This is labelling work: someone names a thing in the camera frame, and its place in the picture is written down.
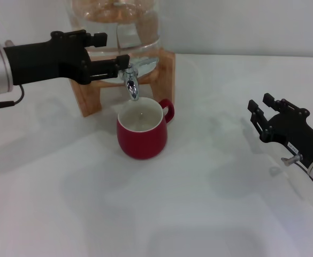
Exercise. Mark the wooden dispenser stand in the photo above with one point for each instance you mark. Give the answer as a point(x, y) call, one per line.
point(164, 80)

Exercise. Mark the glass water dispenser jar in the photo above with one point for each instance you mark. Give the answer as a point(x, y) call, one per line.
point(134, 29)

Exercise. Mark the metal pin on right gripper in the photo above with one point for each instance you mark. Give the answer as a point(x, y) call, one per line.
point(292, 159)

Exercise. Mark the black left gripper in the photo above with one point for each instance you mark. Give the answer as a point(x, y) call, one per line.
point(44, 61)

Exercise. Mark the red ceramic cup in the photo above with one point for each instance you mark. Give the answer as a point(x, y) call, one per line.
point(143, 142)

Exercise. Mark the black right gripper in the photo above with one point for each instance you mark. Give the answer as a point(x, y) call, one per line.
point(295, 134)

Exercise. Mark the chrome faucet with lever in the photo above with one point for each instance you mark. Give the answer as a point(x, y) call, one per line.
point(131, 85)

